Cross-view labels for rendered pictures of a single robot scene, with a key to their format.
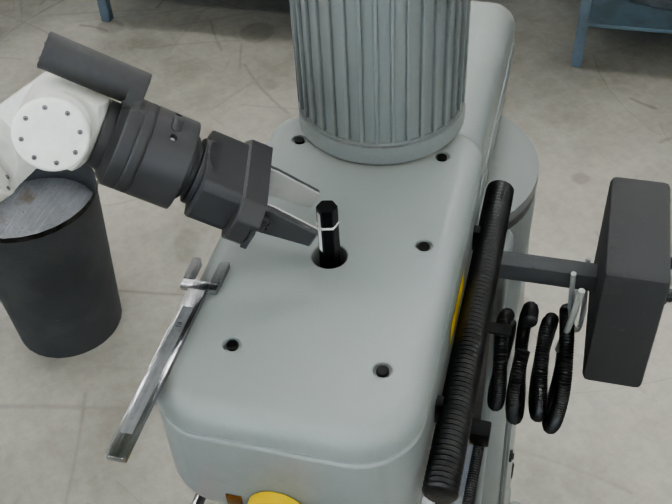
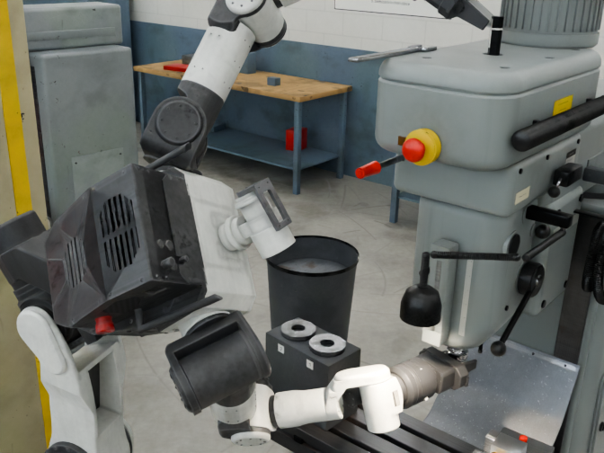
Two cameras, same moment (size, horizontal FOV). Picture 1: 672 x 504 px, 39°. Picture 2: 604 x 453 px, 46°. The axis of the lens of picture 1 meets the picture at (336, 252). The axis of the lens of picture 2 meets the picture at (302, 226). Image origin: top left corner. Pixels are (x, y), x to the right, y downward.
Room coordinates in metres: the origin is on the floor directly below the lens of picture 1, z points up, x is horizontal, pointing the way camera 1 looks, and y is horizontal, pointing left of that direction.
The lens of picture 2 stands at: (-0.67, -0.18, 2.07)
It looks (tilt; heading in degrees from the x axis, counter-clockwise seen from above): 21 degrees down; 22
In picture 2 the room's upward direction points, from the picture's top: 1 degrees clockwise
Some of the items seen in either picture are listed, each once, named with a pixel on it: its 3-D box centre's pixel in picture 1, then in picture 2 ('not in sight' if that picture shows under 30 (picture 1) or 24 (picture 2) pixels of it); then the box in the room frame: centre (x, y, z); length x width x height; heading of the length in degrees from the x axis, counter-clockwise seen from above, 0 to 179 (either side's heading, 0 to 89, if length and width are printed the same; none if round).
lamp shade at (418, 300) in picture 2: not in sight; (421, 301); (0.45, 0.05, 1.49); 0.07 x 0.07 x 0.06
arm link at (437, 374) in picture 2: not in sight; (426, 376); (0.62, 0.05, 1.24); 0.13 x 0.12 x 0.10; 60
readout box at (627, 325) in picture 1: (630, 282); not in sight; (0.89, -0.40, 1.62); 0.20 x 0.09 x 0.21; 163
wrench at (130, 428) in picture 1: (168, 351); (392, 53); (0.58, 0.16, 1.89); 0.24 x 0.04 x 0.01; 163
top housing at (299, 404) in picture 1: (336, 298); (491, 96); (0.71, 0.00, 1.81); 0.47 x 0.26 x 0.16; 163
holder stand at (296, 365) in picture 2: not in sight; (311, 369); (0.79, 0.38, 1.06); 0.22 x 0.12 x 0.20; 68
